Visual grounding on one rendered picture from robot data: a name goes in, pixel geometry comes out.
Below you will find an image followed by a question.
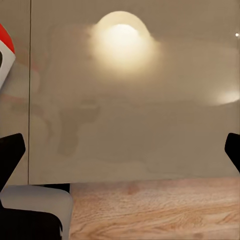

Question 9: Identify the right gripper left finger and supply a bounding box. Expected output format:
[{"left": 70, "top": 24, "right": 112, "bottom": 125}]
[{"left": 0, "top": 133, "right": 26, "bottom": 192}]

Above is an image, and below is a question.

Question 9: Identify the radio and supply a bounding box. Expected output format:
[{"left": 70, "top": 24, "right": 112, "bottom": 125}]
[{"left": 0, "top": 24, "right": 16, "bottom": 89}]

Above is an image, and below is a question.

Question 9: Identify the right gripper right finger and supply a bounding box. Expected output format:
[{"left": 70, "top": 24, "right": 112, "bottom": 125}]
[{"left": 224, "top": 133, "right": 240, "bottom": 172}]

